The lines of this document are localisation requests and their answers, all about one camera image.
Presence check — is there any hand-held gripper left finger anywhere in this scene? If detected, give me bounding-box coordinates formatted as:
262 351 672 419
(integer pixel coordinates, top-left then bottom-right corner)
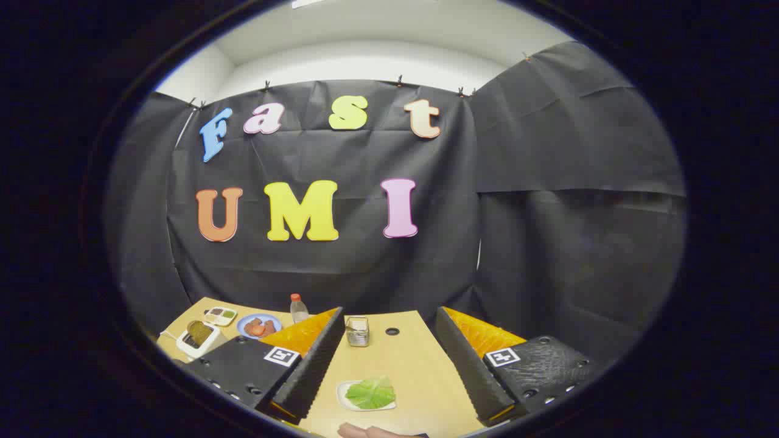
181 307 346 425

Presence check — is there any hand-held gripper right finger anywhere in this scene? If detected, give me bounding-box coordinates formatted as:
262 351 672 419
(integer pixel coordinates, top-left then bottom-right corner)
434 306 594 428

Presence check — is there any green lettuce leaf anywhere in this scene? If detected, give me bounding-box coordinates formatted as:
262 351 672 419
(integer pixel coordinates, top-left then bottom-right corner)
345 376 396 410

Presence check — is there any dark toasted bread slice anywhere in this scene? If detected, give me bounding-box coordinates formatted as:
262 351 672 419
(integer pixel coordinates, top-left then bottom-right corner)
187 321 214 347

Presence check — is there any small white square plate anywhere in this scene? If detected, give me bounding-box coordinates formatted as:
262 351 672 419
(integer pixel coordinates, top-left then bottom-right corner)
337 380 397 412

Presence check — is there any blue plate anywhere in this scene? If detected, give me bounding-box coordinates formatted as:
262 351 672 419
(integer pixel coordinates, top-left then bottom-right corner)
237 313 283 339

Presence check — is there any black backdrop cloth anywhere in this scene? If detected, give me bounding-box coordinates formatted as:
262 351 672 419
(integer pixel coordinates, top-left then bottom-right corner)
103 41 688 366

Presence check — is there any white toaster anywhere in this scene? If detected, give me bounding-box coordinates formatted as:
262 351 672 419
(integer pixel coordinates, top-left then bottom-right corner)
176 321 221 358

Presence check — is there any metal wire basket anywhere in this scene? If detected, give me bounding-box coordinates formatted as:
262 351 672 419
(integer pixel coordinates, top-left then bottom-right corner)
346 316 371 347

